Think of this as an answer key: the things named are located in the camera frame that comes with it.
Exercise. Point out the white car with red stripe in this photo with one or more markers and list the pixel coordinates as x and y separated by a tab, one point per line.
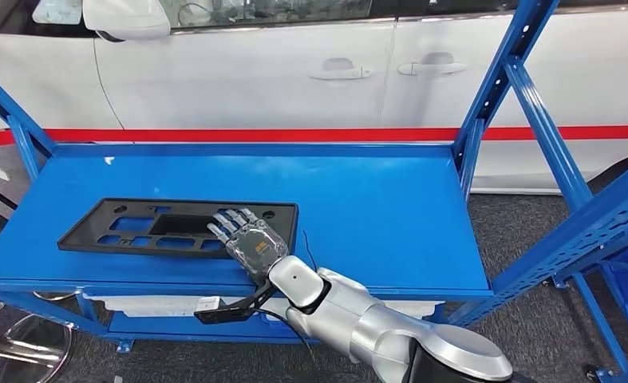
239	79

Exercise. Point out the black plastic panel part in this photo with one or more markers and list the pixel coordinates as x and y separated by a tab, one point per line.
91	232

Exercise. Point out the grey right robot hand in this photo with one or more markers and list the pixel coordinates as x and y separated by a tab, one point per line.
255	246

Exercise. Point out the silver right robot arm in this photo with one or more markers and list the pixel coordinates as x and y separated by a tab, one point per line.
377	328

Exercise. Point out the blue metal shelf rack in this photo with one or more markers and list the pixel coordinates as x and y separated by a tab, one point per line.
387	211
599	317

